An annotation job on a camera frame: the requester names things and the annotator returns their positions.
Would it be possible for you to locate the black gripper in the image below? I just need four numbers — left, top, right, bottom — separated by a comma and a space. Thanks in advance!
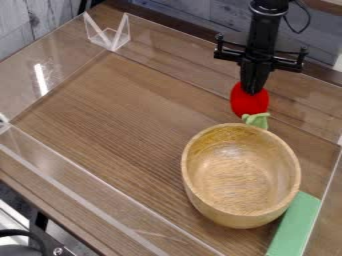
214, 11, 307, 95

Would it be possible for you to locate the red plush strawberry toy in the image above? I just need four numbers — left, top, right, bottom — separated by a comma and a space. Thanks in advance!
230, 82, 270, 129

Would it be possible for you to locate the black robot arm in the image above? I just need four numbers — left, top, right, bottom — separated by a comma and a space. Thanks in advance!
214, 0, 311, 95

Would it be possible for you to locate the wooden bowl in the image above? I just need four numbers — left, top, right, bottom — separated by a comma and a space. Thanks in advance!
181, 123, 302, 229

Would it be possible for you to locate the green foam block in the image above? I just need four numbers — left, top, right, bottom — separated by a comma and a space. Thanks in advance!
265, 192, 321, 256

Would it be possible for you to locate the black cable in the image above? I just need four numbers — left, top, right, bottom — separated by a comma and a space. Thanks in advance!
282, 0, 313, 35

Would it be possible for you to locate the clear acrylic corner bracket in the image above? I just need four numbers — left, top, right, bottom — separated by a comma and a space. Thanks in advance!
83, 13, 131, 52

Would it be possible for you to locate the clear acrylic enclosure wall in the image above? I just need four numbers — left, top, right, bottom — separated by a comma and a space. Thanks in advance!
0, 6, 342, 256

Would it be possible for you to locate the black table leg bracket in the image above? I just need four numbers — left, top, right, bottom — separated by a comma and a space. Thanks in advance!
30, 210, 76, 256

